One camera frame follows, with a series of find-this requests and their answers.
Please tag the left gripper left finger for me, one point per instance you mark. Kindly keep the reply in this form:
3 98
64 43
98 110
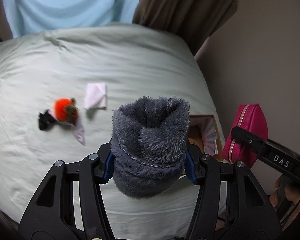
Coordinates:
50 213

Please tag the grey fluffy plush sock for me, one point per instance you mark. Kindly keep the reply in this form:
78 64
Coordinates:
149 145

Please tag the light blue hanging sheet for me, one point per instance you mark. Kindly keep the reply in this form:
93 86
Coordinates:
33 16

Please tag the lilac microfibre cleaning cloth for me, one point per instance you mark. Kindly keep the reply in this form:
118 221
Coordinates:
78 131

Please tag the cardboard box pink interior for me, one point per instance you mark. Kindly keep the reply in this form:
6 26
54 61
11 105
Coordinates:
203 132

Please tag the white cloth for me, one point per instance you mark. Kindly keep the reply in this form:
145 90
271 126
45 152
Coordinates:
95 96

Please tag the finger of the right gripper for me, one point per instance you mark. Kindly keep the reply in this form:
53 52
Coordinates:
269 152

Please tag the pale green bed sheet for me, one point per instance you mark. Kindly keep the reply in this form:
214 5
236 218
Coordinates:
102 68

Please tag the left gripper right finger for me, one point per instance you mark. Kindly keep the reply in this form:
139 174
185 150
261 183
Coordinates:
249 213

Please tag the black small fabric item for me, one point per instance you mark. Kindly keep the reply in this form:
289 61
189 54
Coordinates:
45 120

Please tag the person's right hand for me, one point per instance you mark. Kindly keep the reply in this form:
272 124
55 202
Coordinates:
285 189

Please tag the brown curtain right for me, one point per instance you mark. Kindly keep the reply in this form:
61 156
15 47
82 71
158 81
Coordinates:
192 20

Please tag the magenta zipper pouch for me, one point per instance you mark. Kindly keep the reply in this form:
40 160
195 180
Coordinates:
252 119

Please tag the orange fluffy pom-pom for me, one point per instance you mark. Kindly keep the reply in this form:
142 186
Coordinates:
65 110

